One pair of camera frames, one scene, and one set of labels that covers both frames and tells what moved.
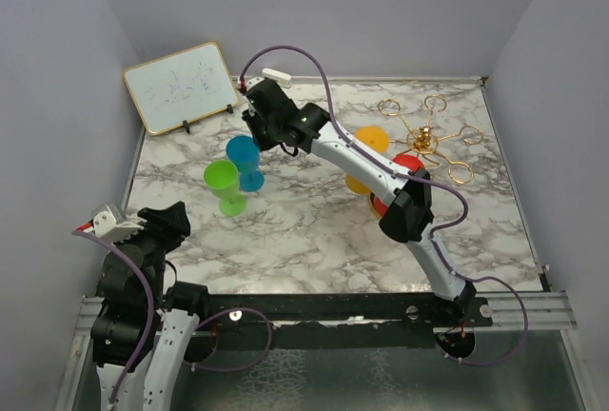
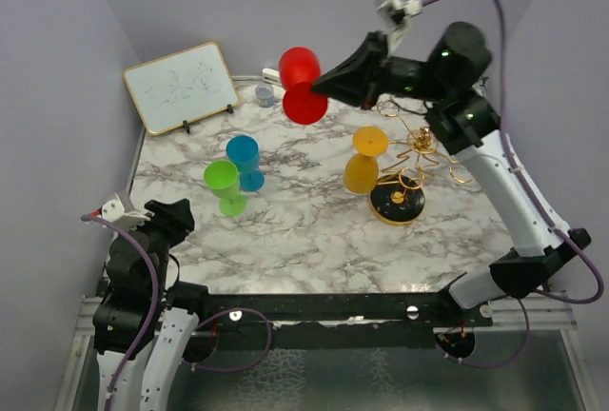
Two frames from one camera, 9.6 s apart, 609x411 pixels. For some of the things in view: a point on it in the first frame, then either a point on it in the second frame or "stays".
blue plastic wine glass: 244,151 stays
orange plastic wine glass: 377,138 stays
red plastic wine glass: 408,162 to 298,69
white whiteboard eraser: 284,80 stays
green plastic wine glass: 221,177 stays
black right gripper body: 264,132 to 413,78
